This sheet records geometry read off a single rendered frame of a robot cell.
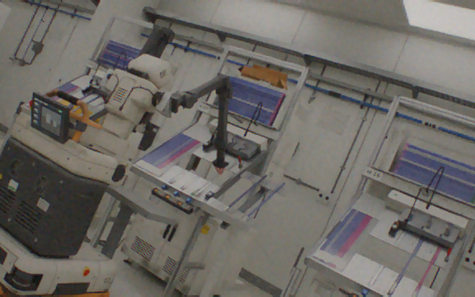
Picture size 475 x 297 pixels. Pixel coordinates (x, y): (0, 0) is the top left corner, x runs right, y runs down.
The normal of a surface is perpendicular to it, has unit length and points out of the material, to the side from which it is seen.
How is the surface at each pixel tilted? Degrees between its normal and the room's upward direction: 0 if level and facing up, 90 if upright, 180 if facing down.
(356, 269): 44
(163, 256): 90
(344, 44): 90
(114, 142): 82
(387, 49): 90
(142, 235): 90
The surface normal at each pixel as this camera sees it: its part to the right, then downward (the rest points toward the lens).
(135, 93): -0.34, -0.35
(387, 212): -0.02, -0.82
